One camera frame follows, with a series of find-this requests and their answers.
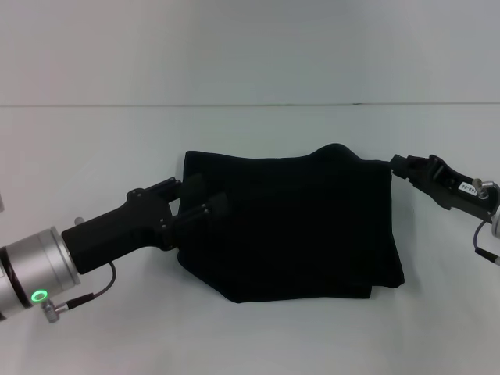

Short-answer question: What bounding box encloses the gripper metal cable connector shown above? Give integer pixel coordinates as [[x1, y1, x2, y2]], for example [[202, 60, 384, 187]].
[[41, 298, 72, 324], [471, 178, 498, 201]]

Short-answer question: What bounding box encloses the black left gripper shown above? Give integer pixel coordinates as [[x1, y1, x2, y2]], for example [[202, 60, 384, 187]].
[[61, 174, 228, 275]]

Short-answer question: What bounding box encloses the right gripper metal cable connector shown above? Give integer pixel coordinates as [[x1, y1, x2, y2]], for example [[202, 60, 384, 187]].
[[471, 178, 498, 201]]

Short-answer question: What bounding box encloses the black shirt with FREE print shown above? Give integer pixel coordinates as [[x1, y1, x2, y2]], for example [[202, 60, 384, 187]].
[[173, 143, 406, 305]]

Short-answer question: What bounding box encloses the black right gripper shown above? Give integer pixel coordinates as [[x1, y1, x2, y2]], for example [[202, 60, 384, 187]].
[[390, 154, 498, 224]]

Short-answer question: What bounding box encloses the dark red left arm cable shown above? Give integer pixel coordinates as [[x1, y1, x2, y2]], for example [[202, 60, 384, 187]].
[[69, 260, 117, 310]]

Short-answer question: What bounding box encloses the left gripper metal cable connector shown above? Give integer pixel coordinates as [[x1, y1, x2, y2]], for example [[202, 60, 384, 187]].
[[41, 298, 72, 324]]

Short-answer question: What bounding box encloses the dark right arm cable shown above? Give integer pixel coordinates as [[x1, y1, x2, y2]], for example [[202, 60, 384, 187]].
[[473, 219, 500, 267]]

